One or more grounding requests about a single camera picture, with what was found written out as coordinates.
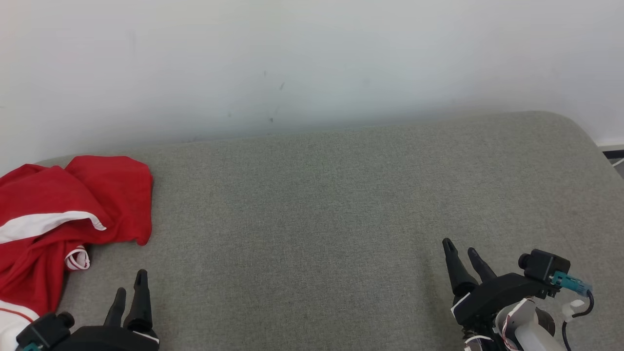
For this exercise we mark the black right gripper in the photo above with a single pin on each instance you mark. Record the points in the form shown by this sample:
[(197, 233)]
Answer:
[(487, 297)]

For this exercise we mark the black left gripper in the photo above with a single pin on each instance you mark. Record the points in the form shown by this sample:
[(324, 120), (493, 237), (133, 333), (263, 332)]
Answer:
[(107, 341)]

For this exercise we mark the red and white Bulls jersey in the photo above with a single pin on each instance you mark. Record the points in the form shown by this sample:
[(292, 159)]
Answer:
[(29, 273)]

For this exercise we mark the red Bulls shorts white stripe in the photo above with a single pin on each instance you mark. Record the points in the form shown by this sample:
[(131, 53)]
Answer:
[(112, 195)]

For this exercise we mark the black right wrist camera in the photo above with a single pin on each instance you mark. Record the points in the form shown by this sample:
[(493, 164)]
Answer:
[(543, 268)]

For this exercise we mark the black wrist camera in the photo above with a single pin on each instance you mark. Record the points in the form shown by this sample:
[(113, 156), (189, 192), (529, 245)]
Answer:
[(543, 268), (41, 334)]

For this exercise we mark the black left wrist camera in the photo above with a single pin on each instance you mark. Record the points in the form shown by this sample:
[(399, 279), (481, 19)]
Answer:
[(41, 334)]

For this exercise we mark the white wall baseboard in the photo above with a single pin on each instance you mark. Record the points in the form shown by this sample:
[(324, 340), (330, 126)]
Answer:
[(612, 147)]

